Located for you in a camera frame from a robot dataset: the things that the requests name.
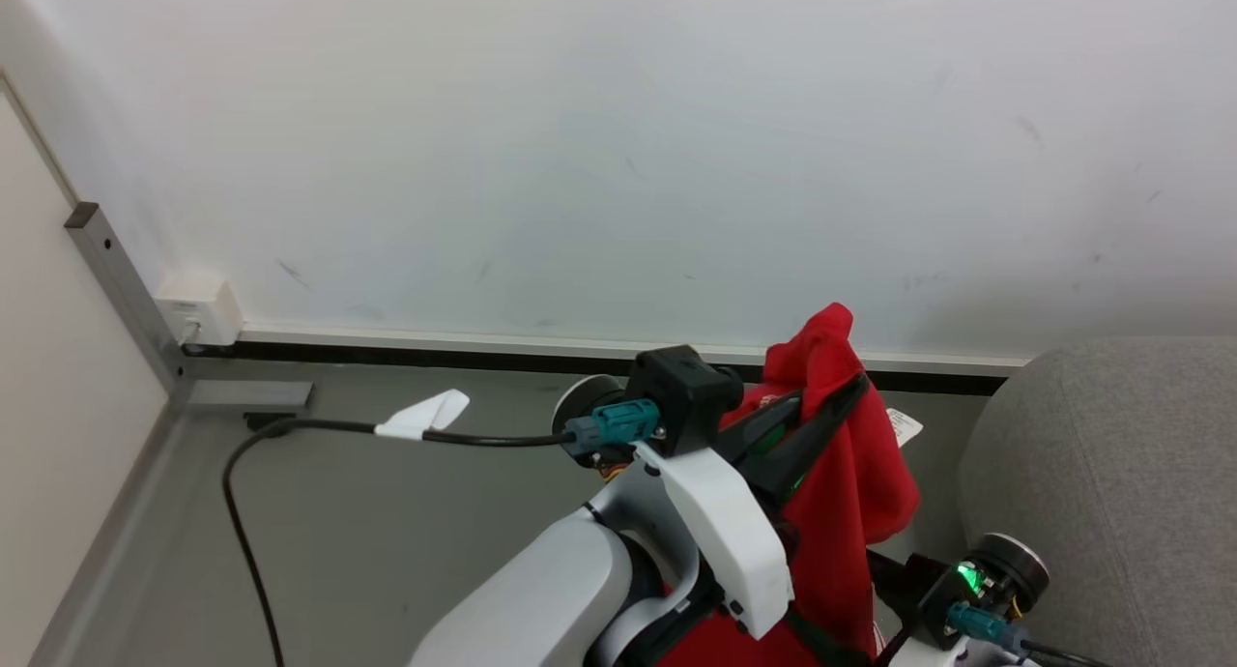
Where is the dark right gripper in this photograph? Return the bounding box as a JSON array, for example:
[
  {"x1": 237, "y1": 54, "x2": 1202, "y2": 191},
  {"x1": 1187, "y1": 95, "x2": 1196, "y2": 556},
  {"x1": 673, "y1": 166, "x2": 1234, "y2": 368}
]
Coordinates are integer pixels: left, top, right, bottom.
[{"x1": 866, "y1": 548, "x2": 931, "y2": 631}]

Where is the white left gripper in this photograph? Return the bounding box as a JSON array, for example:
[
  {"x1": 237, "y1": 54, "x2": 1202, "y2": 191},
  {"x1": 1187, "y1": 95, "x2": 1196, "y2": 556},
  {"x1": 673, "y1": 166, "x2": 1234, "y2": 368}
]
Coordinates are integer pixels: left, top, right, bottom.
[{"x1": 633, "y1": 372, "x2": 872, "y2": 642}]

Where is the red clothing item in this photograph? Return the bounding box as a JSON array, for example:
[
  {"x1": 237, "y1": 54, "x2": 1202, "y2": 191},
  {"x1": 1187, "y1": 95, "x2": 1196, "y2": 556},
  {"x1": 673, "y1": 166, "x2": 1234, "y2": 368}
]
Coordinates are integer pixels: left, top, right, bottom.
[{"x1": 653, "y1": 303, "x2": 922, "y2": 667}]

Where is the white clothing care label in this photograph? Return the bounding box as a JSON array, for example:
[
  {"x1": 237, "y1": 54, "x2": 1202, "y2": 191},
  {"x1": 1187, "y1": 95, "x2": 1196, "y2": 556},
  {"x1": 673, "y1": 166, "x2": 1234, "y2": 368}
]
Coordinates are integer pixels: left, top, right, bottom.
[{"x1": 884, "y1": 407, "x2": 925, "y2": 450}]

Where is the grey fabric sofa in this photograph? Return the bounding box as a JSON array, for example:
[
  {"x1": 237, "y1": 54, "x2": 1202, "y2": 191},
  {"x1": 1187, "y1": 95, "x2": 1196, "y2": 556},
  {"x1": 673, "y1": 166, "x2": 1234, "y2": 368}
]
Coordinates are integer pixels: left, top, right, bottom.
[{"x1": 957, "y1": 335, "x2": 1237, "y2": 667}]

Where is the white and black baseboard strip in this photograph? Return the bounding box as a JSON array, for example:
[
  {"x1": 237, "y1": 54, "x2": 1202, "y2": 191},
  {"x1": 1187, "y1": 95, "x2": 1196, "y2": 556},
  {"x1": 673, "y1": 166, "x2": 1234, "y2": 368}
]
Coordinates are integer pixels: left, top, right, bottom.
[{"x1": 182, "y1": 323, "x2": 1033, "y2": 398}]

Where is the black cable with teal plug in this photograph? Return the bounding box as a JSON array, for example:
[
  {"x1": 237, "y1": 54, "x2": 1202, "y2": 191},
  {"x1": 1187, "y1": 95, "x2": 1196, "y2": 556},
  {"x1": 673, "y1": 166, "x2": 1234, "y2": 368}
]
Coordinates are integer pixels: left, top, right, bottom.
[
  {"x1": 945, "y1": 601, "x2": 1117, "y2": 667},
  {"x1": 222, "y1": 398, "x2": 662, "y2": 667}
]

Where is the white paper cable tag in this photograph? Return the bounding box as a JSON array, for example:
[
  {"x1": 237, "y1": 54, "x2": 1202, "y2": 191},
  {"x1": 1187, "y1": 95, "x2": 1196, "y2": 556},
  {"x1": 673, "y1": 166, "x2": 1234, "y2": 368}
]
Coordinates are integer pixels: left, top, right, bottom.
[{"x1": 374, "y1": 389, "x2": 472, "y2": 443}]

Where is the white wall socket box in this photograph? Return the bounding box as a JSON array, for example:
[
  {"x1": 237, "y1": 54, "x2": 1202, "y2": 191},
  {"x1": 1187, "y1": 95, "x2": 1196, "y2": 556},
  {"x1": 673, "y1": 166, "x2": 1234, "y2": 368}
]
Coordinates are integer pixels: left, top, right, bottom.
[{"x1": 154, "y1": 275, "x2": 244, "y2": 348}]

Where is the grey metal frame post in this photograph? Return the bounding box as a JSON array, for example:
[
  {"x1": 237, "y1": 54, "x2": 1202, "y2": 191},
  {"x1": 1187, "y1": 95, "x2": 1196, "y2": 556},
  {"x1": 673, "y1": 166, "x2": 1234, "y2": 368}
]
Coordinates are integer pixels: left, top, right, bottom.
[{"x1": 64, "y1": 201, "x2": 316, "y2": 419}]

